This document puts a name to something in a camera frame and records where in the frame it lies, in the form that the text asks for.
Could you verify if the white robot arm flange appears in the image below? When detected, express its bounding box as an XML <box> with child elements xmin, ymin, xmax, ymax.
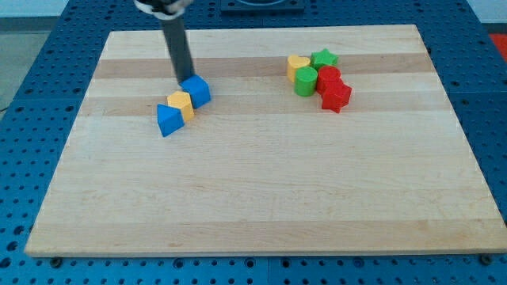
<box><xmin>133</xmin><ymin>0</ymin><xmax>194</xmax><ymax>21</ymax></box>

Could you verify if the blue triangle block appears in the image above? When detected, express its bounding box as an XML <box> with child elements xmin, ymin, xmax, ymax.
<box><xmin>157</xmin><ymin>104</ymin><xmax>185</xmax><ymax>137</ymax></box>

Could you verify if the light wooden board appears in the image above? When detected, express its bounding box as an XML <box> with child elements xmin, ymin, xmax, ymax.
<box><xmin>25</xmin><ymin>25</ymin><xmax>506</xmax><ymax>257</ymax></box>

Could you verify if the blue cube block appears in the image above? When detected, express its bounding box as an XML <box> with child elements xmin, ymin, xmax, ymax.
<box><xmin>180</xmin><ymin>75</ymin><xmax>211</xmax><ymax>108</ymax></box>

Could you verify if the green cylinder block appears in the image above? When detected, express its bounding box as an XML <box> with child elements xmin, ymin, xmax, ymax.
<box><xmin>294</xmin><ymin>66</ymin><xmax>318</xmax><ymax>97</ymax></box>

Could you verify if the yellow hexagon block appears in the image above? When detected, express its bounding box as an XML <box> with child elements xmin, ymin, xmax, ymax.
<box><xmin>167</xmin><ymin>91</ymin><xmax>194</xmax><ymax>122</ymax></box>

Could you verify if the yellow heart block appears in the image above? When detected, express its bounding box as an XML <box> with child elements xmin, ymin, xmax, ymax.
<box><xmin>286</xmin><ymin>55</ymin><xmax>311</xmax><ymax>83</ymax></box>

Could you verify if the red star block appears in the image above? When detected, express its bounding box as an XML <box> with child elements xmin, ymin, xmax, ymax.
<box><xmin>321</xmin><ymin>82</ymin><xmax>353</xmax><ymax>113</ymax></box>

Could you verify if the red cylinder block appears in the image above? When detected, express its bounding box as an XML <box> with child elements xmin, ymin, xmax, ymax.
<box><xmin>316</xmin><ymin>66</ymin><xmax>343</xmax><ymax>95</ymax></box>

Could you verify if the green star block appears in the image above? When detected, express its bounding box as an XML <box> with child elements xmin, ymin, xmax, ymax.
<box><xmin>311</xmin><ymin>48</ymin><xmax>339</xmax><ymax>70</ymax></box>

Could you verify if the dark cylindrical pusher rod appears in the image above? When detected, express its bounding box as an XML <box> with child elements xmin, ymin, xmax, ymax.
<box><xmin>160</xmin><ymin>17</ymin><xmax>195</xmax><ymax>84</ymax></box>

